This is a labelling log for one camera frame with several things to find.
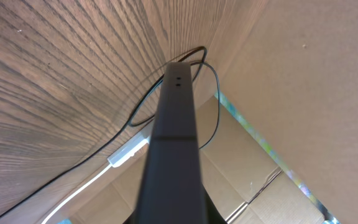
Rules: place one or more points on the white power strip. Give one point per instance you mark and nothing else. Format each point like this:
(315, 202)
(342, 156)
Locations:
(129, 149)

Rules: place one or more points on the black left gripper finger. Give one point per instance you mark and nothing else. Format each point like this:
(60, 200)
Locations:
(214, 217)

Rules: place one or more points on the Samsung Galaxy smartphone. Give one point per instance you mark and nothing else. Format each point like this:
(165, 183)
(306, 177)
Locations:
(171, 190)

